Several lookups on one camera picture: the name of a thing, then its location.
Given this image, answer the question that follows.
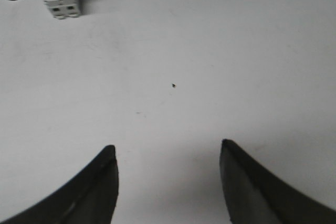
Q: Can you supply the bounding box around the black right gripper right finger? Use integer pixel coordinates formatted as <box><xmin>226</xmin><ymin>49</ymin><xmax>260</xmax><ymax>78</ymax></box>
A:
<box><xmin>219</xmin><ymin>139</ymin><xmax>335</xmax><ymax>223</ymax></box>

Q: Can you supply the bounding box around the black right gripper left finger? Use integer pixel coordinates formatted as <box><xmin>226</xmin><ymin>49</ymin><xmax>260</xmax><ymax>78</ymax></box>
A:
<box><xmin>3</xmin><ymin>145</ymin><xmax>119</xmax><ymax>223</ymax></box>

